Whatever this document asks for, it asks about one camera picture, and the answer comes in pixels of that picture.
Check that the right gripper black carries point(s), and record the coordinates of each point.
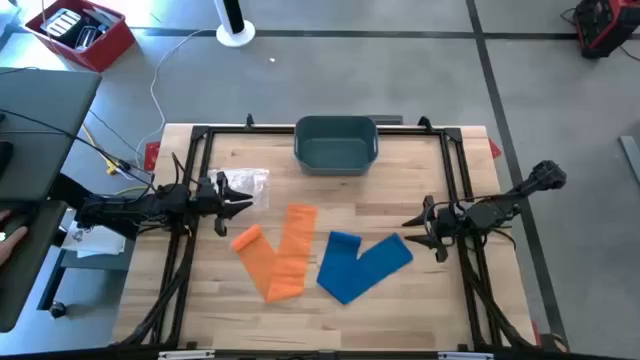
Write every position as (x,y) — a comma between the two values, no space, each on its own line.
(445,222)

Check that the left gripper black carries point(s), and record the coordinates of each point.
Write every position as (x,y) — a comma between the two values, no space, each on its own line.
(207,200)

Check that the clear plastic bag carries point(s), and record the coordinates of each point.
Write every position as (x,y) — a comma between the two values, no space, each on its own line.
(250,182)

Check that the orange elastic bandage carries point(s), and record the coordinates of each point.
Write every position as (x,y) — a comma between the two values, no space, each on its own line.
(285,260)

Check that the blue elastic bandage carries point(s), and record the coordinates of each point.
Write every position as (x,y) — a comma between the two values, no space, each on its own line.
(350,270)

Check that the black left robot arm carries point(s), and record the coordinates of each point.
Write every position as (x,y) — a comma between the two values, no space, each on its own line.
(150,205)

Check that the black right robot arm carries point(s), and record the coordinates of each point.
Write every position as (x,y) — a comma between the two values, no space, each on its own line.
(487,212)

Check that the dark teal plastic bin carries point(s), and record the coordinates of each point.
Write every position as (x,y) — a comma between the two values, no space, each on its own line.
(335,150)

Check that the white printed papers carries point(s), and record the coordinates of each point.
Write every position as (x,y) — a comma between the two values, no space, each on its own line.
(95,242)

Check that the grey desk foot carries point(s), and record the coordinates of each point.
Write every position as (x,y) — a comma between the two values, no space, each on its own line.
(100,262)

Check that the black desk support beam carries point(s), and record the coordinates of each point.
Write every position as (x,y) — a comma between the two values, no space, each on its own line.
(62,187)

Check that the red plastic crate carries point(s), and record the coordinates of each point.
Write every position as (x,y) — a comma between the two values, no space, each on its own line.
(107,50)

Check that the black caster wheel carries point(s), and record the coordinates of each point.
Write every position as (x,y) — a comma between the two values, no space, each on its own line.
(57,310)

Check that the grey desk top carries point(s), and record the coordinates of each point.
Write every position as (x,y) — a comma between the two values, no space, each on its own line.
(50,90)

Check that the grey metal bar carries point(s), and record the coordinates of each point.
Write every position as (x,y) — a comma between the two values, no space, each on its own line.
(631,155)

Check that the dark grey desk panel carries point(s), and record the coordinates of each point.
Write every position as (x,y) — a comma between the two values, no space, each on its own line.
(25,290)

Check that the person's hand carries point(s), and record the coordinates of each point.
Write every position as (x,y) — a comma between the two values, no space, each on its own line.
(10,245)

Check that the white ribbed device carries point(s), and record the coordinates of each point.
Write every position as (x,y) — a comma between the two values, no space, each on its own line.
(61,22)

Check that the red and black equipment case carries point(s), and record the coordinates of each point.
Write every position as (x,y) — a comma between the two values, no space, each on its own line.
(600,25)

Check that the black aluminium table frame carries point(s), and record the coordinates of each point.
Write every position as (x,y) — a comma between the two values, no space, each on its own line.
(260,131)

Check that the white edge bracket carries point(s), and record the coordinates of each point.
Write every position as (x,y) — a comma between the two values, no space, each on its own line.
(465,356)
(185,355)

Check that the white pedestal tower fan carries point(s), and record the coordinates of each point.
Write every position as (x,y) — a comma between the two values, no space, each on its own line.
(235,36)

